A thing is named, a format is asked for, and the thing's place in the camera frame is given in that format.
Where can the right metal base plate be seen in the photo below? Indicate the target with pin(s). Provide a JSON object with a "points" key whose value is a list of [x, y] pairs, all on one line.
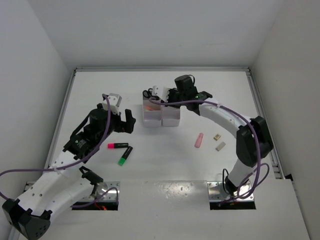
{"points": [[218, 195]]}

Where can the white left organizer box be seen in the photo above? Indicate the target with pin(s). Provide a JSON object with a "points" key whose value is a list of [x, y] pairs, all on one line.
{"points": [[151, 119]]}

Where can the black handled scissors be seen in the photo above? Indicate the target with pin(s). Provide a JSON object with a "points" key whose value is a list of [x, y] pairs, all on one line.
{"points": [[147, 93]]}

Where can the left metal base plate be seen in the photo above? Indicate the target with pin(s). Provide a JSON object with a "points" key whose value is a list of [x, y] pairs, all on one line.
{"points": [[110, 191]]}

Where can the pink stapler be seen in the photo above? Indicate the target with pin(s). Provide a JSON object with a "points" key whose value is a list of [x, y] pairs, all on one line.
{"points": [[199, 140]]}

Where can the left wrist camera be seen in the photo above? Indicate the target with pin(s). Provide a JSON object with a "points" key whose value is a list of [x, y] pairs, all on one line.
{"points": [[112, 102]]}

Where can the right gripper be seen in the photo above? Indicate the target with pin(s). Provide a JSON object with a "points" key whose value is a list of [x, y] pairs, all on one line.
{"points": [[171, 92]]}

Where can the metal base plate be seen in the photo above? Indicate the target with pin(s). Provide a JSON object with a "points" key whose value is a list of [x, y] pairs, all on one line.
{"points": [[218, 195], [110, 191]]}

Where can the white right organizer box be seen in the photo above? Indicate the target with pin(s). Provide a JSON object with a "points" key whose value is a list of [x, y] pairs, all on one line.
{"points": [[170, 116]]}

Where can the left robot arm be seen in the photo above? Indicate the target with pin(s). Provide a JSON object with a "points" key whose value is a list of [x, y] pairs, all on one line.
{"points": [[67, 180]]}

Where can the white organizer box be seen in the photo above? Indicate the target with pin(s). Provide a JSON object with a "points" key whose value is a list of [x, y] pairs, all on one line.
{"points": [[151, 119], [170, 116]]}

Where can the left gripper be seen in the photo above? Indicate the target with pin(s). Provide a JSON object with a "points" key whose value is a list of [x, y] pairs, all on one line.
{"points": [[122, 126]]}

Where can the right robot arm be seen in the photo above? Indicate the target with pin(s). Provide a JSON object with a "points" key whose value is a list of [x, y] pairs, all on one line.
{"points": [[252, 135]]}

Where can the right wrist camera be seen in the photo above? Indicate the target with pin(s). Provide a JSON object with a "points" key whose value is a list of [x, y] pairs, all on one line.
{"points": [[160, 92]]}

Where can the beige eraser block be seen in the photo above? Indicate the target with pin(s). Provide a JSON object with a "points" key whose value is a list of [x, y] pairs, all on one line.
{"points": [[220, 146]]}

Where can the aluminium table frame rail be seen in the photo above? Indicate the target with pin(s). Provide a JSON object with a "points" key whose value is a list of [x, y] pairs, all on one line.
{"points": [[163, 185]]}

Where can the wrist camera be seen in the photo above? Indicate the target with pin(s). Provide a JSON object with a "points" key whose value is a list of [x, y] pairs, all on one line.
{"points": [[160, 92], [112, 102]]}

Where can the pink black highlighter marker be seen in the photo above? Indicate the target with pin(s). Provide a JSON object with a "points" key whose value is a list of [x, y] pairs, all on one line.
{"points": [[117, 145]]}

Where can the green black highlighter marker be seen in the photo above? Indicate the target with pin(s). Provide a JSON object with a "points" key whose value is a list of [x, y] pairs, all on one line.
{"points": [[125, 155]]}

